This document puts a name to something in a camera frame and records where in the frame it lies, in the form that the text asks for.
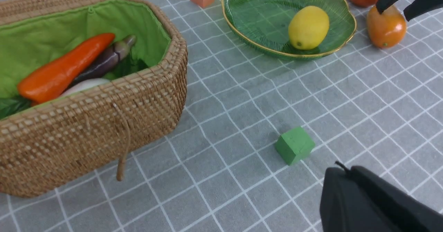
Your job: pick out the orange yellow toy mango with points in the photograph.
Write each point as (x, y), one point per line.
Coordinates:
(387, 29)

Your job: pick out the green foam cube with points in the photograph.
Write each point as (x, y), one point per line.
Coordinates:
(294, 145)

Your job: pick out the orange toy carrot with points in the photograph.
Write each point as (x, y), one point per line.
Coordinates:
(50, 80)

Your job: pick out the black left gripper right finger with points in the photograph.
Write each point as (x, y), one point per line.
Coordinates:
(403, 211)

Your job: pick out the white toy radish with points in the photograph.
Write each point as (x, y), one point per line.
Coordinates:
(86, 84)

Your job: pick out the yellow toy lemon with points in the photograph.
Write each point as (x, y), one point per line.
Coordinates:
(308, 28)

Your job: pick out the green glass leaf plate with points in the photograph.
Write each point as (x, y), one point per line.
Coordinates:
(263, 24)

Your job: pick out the purple toy eggplant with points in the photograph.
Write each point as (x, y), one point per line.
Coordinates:
(107, 60)

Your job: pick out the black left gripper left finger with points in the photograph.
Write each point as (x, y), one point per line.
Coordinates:
(350, 200)

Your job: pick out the woven wicker basket green lining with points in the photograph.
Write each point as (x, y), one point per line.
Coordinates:
(45, 145)

